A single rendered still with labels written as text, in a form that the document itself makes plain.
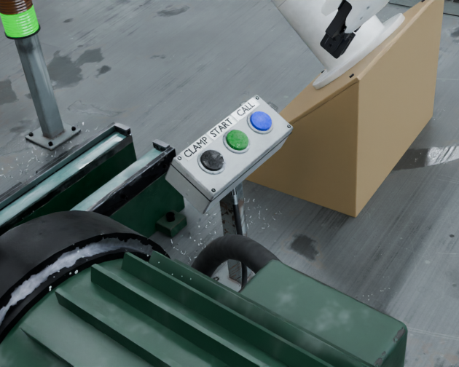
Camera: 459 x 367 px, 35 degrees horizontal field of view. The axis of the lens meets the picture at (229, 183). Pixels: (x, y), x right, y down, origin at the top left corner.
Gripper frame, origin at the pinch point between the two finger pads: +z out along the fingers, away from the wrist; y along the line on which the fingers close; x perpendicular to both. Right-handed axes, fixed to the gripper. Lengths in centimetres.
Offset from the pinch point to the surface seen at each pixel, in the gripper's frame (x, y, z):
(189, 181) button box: -0.1, 25.6, 10.0
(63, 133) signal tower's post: -36, 6, 58
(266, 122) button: 0.7, 11.9, 8.0
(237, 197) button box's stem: 4.3, 18.5, 15.7
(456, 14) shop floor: -13, -224, 138
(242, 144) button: 1.0, 17.2, 8.0
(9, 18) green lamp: -49, 10, 35
